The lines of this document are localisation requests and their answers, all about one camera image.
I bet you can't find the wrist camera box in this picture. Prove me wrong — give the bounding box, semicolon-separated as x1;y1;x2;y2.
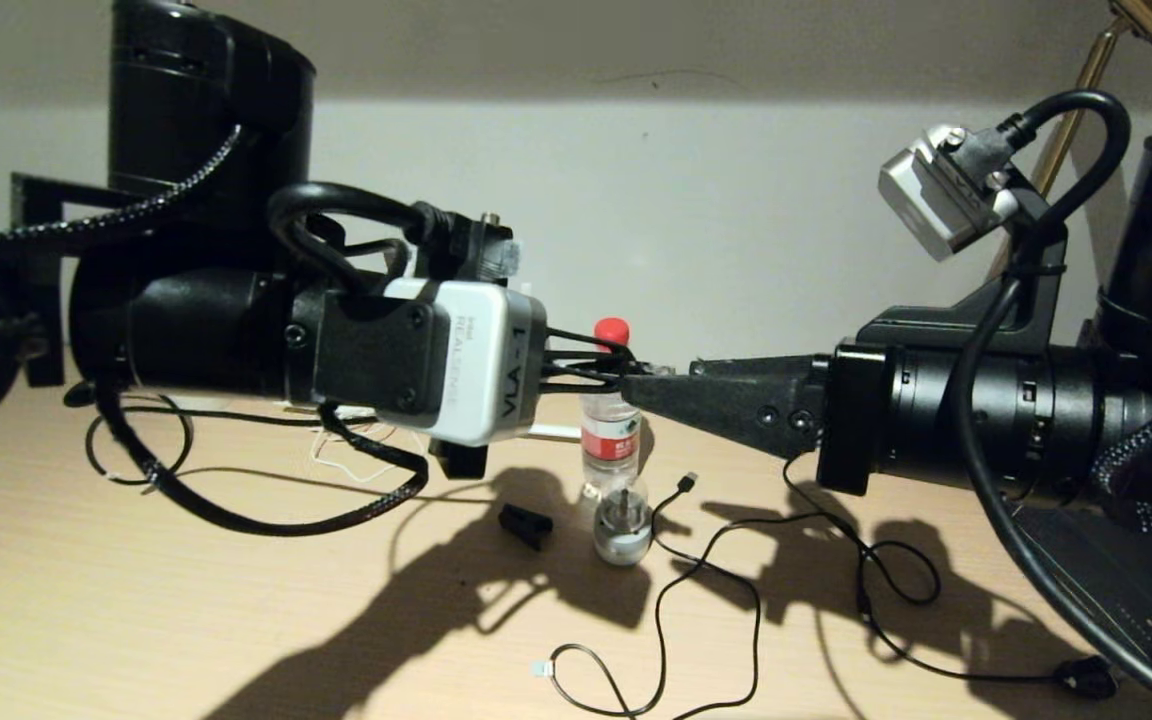
878;125;1025;263
311;278;549;448

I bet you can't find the small black clip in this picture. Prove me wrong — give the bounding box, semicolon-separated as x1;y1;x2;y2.
498;503;555;551

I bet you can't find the water bottle red cap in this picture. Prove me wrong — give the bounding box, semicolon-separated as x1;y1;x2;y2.
580;318;644;498

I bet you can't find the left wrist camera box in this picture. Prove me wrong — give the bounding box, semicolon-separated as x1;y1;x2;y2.
311;278;549;448

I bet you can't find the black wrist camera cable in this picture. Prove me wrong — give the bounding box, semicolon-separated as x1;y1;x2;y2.
0;125;517;538

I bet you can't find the white power adapter with cord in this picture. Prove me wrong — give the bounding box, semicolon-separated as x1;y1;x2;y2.
311;425;407;483

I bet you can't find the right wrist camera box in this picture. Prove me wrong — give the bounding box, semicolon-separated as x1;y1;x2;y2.
878;125;1025;263

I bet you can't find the black USB cable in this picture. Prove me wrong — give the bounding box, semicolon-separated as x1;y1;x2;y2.
533;472;872;720

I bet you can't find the black right camera cable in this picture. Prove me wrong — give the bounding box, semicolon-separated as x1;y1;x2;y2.
951;90;1152;719

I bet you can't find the black lamp power cord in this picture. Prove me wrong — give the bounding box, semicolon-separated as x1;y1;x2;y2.
781;455;1122;700

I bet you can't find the brass desk lamp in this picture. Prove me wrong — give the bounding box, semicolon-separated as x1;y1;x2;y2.
986;0;1152;281

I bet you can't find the white router with antennas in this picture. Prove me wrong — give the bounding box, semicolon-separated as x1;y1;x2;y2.
281;400;583;442

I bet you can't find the black ethernet cable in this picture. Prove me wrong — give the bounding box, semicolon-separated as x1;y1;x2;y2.
86;362;677;488

